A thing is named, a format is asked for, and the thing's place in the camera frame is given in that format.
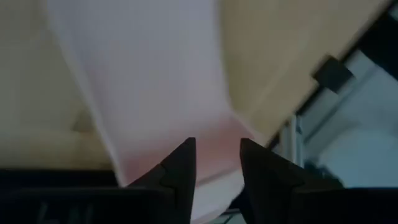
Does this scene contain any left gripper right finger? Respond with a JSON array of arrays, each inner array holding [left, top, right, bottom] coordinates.
[[239, 137, 343, 224]]

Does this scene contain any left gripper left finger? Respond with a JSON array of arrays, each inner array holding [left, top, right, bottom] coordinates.
[[124, 136, 198, 224]]

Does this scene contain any pink slide sandal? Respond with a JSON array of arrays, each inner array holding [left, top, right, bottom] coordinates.
[[40, 0, 265, 224]]

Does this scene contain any black table edge clip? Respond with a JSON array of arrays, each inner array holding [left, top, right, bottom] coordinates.
[[312, 55, 354, 94]]

